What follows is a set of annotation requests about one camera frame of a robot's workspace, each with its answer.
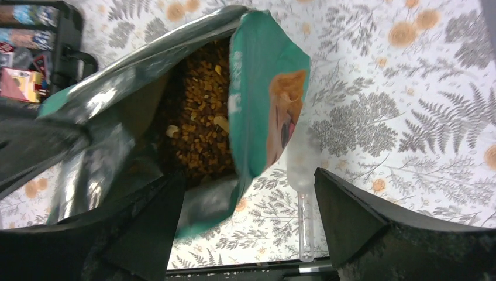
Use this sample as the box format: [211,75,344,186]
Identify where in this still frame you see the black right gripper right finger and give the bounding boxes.
[315,168,495,280]

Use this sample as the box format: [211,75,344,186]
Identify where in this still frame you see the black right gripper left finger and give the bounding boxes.
[1,172,185,280]

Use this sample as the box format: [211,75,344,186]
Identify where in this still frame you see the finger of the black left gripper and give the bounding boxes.
[1,98,90,199]

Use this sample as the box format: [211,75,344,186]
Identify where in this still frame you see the clear plastic scoop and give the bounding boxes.
[287,122,321,262]

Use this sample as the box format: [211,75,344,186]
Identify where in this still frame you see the green dog food bag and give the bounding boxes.
[39,5,311,238]

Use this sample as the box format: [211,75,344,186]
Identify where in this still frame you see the black poker chip case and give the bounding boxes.
[1,1,98,104]

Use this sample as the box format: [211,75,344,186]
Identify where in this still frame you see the floral table mat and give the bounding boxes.
[1,1,495,269]

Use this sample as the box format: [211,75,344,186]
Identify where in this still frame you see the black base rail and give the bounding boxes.
[165,258,340,281]

